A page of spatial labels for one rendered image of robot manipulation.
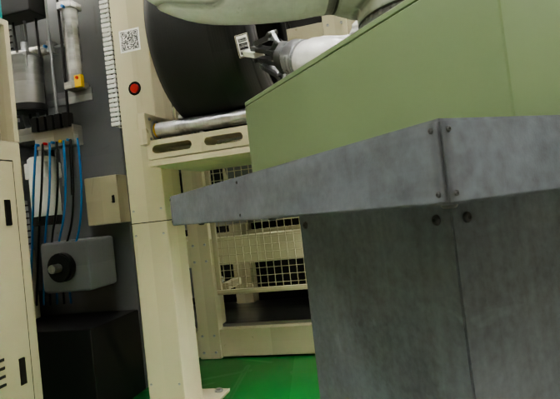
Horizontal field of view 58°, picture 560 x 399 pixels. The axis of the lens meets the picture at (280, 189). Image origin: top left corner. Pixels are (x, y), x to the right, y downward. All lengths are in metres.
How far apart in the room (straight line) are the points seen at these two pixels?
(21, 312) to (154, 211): 0.47
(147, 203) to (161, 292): 0.29
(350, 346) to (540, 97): 0.33
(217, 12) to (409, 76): 0.26
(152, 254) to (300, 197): 1.36
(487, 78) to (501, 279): 0.18
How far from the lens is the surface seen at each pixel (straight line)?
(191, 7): 0.58
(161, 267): 1.67
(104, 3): 1.89
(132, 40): 1.78
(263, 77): 1.49
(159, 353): 1.73
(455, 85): 0.35
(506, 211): 0.46
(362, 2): 0.59
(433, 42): 0.37
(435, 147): 0.24
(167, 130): 1.57
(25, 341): 1.65
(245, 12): 0.57
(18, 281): 1.62
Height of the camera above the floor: 0.62
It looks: 2 degrees up
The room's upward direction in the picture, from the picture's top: 7 degrees counter-clockwise
